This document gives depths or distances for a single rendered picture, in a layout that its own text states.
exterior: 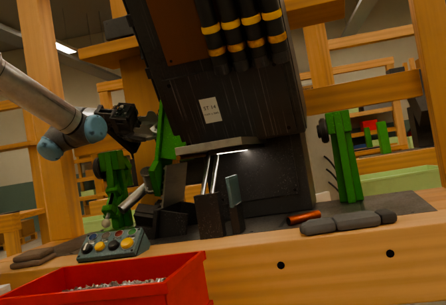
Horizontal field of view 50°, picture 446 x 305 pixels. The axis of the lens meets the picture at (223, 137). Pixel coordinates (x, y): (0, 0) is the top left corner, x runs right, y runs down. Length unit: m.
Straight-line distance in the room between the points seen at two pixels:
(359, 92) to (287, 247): 0.81
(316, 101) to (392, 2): 10.39
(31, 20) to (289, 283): 1.43
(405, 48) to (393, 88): 10.15
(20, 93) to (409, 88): 1.19
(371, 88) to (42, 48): 1.21
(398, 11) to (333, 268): 11.12
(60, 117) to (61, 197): 0.65
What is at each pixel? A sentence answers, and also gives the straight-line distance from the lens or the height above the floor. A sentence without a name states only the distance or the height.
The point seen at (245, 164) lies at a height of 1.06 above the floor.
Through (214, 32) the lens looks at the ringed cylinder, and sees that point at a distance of 1.12.
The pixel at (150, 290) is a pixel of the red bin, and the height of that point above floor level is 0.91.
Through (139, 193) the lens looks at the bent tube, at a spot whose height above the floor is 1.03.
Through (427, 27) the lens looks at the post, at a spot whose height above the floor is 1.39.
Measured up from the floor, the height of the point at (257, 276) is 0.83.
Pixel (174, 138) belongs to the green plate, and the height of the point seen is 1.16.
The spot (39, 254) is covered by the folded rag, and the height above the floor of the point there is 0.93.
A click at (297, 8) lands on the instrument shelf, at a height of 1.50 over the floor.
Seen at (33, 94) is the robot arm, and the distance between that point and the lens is 1.27.
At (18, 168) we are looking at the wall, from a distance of 13.06.
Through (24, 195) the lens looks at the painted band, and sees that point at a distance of 13.02.
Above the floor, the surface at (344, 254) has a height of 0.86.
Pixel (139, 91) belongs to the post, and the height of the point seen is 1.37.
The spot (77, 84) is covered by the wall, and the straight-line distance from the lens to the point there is 12.46.
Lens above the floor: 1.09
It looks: 2 degrees up
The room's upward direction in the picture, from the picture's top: 9 degrees counter-clockwise
